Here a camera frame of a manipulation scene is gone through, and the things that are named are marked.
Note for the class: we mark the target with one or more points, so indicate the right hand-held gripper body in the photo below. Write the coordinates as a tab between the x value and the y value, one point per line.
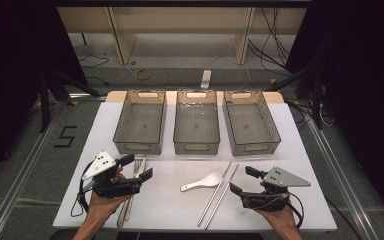
273	198

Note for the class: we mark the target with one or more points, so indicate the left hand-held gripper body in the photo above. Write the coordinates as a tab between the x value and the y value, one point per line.
120	188

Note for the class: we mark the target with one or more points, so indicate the white ceramic spoon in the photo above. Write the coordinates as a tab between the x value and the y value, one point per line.
208	180

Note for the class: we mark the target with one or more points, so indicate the translucent grey plastic bin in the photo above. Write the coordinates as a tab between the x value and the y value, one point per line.
196	125
141	125
250	126

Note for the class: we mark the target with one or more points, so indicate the person's left hand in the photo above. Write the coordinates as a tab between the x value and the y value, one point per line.
105	205

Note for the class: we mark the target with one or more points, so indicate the person's right hand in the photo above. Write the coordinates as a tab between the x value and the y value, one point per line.
280	220

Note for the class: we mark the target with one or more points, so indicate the black metal stand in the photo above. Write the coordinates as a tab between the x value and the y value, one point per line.
316	100

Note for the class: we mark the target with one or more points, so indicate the black tripod stand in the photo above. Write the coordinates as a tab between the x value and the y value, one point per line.
46	100

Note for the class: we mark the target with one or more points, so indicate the white power strip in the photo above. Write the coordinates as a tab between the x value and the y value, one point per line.
206	79

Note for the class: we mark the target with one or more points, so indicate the beige wooden shelf unit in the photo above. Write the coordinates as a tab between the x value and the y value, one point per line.
180	20

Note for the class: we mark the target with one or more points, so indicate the long metal floor rail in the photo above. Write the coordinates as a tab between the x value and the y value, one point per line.
343	176
20	176

